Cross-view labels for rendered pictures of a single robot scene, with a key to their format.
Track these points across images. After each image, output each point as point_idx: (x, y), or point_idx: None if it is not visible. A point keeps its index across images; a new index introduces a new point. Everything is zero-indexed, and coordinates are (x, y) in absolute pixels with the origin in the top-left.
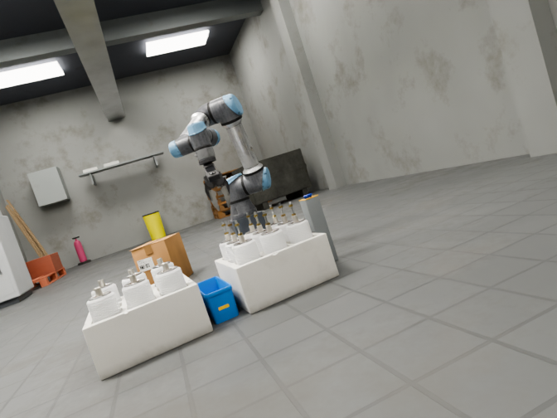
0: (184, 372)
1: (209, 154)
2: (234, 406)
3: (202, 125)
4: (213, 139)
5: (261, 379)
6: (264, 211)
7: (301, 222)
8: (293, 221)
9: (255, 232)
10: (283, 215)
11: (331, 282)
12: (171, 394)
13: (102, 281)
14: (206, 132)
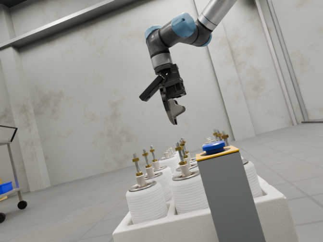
0: (122, 216)
1: (153, 67)
2: (60, 235)
3: (145, 35)
4: (165, 39)
5: (61, 240)
6: (143, 151)
7: (127, 191)
8: (154, 182)
9: (192, 164)
10: (179, 163)
11: None
12: (107, 217)
13: (207, 139)
14: (149, 41)
